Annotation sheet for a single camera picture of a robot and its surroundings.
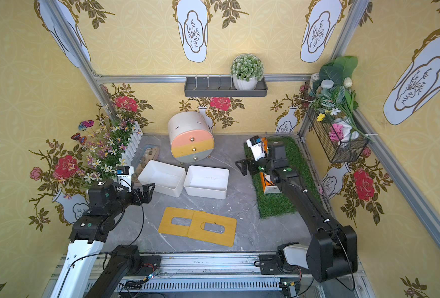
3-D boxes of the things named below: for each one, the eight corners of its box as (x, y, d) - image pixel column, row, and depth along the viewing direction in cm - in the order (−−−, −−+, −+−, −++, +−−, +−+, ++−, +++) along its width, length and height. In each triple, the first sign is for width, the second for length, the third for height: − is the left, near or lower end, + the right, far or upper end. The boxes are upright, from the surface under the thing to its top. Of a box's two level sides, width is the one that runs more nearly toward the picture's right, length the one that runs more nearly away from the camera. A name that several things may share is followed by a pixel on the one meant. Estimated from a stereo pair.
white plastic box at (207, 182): (185, 195, 96) (181, 186, 89) (191, 174, 104) (188, 164, 97) (225, 200, 94) (225, 191, 87) (228, 178, 103) (228, 168, 95)
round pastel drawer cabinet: (178, 170, 106) (169, 141, 88) (173, 144, 119) (164, 114, 100) (214, 161, 110) (212, 132, 92) (206, 137, 123) (203, 107, 104)
